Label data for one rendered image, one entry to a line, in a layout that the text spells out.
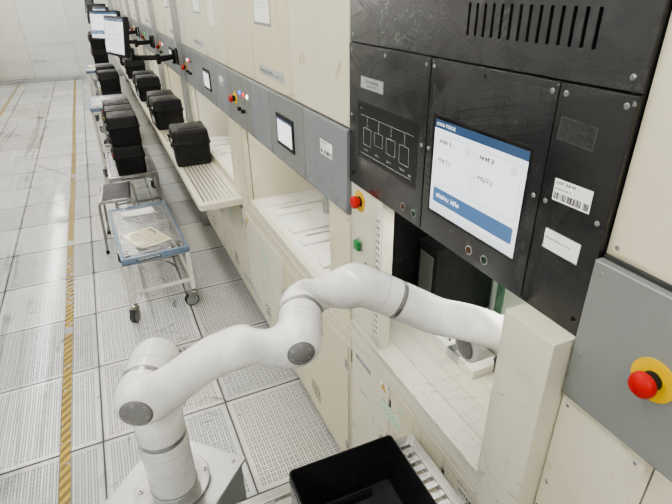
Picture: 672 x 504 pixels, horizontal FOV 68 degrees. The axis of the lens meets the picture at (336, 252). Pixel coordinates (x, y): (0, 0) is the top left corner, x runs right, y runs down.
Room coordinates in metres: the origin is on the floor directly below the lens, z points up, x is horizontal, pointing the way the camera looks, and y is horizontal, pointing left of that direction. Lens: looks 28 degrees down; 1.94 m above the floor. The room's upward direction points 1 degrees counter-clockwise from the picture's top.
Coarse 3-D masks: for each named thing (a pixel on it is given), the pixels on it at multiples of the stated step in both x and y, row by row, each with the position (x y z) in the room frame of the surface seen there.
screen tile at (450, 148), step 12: (444, 144) 1.05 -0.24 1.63; (456, 144) 1.02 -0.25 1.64; (444, 156) 1.05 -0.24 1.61; (456, 156) 1.01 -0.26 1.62; (444, 168) 1.05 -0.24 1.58; (468, 168) 0.97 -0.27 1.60; (444, 180) 1.04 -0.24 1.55; (456, 180) 1.01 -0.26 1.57; (468, 180) 0.97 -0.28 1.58; (468, 192) 0.97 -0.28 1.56
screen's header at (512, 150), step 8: (440, 120) 1.07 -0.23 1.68; (448, 128) 1.05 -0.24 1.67; (456, 128) 1.02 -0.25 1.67; (464, 128) 1.00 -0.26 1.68; (464, 136) 1.00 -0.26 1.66; (472, 136) 0.97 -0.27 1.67; (480, 136) 0.95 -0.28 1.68; (488, 144) 0.93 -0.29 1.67; (496, 144) 0.91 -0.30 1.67; (504, 144) 0.89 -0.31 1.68; (504, 152) 0.89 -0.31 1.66; (512, 152) 0.87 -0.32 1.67; (520, 152) 0.85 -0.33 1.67; (528, 152) 0.84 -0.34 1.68; (528, 160) 0.83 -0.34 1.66
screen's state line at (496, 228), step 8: (440, 192) 1.05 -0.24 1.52; (440, 200) 1.05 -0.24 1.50; (448, 200) 1.02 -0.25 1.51; (456, 200) 1.00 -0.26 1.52; (448, 208) 1.02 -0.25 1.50; (456, 208) 1.00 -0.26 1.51; (464, 208) 0.97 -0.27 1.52; (472, 208) 0.95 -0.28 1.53; (464, 216) 0.97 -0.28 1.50; (472, 216) 0.95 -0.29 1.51; (480, 216) 0.93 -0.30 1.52; (488, 216) 0.91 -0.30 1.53; (480, 224) 0.92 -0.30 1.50; (488, 224) 0.90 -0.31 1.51; (496, 224) 0.88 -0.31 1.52; (504, 224) 0.86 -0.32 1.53; (496, 232) 0.88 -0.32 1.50; (504, 232) 0.86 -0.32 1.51; (504, 240) 0.86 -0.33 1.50
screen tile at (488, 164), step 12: (480, 156) 0.95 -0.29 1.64; (492, 156) 0.92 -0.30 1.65; (480, 168) 0.94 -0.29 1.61; (492, 168) 0.91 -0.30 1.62; (504, 168) 0.88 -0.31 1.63; (504, 180) 0.88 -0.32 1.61; (516, 180) 0.85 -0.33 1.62; (480, 192) 0.93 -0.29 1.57; (492, 192) 0.90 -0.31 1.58; (516, 192) 0.85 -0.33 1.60; (480, 204) 0.93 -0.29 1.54; (492, 204) 0.90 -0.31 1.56; (504, 204) 0.87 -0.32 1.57; (516, 204) 0.84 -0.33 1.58; (504, 216) 0.87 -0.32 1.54
